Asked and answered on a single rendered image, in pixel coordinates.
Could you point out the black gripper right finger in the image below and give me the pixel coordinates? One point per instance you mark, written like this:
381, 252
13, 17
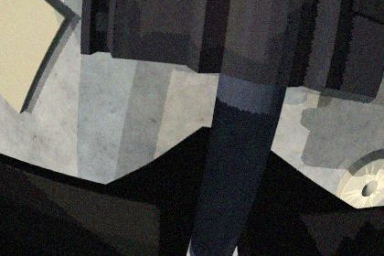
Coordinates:
293, 216

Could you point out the dark grey metal shaft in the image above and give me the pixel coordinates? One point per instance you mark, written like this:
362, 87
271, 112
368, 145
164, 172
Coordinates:
245, 120

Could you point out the dark grey housing block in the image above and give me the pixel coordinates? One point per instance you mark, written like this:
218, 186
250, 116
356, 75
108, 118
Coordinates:
303, 43

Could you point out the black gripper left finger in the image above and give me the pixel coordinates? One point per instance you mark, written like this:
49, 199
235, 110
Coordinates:
148, 212

